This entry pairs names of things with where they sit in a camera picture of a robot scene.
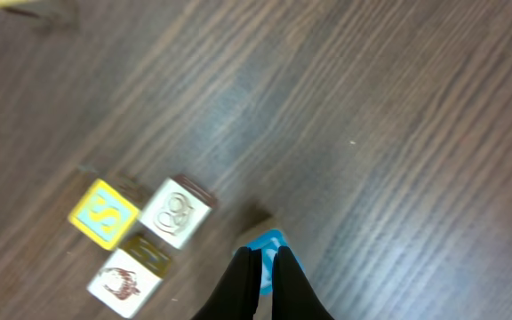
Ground yellow S wooden block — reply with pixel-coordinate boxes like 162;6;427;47
68;179;140;251

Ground yellow top duck block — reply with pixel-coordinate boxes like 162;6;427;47
0;0;79;28

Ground blue T wooden block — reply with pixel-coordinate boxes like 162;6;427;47
233;219;301;297

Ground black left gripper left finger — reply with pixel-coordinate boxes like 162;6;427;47
192;247;262;320

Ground engraved plain wooden block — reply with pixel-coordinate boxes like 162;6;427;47
140;173;218;250

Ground red bird yellow block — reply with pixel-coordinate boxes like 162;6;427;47
87;235;172;319

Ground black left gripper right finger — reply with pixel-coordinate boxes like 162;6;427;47
272;246;333;320

